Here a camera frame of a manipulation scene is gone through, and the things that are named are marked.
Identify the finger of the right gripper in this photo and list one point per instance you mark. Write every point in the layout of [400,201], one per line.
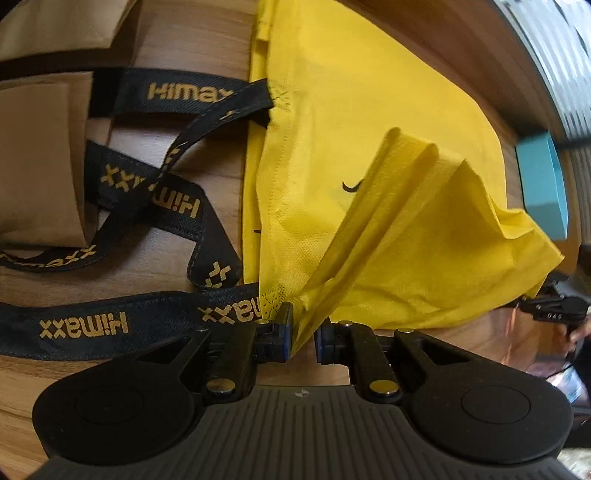
[556,309]

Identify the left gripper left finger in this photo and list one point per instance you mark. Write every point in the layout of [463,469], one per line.
[238,351]

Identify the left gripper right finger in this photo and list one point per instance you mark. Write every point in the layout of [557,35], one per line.
[357,347]

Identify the yellow fabric shopping bag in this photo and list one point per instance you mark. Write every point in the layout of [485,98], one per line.
[346,176]

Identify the brown paper bag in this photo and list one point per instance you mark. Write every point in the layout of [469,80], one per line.
[49,50]

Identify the light blue cardboard box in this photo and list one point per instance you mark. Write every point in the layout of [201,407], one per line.
[543,185]

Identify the frosted glass partition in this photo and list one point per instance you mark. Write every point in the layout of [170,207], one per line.
[557,37]

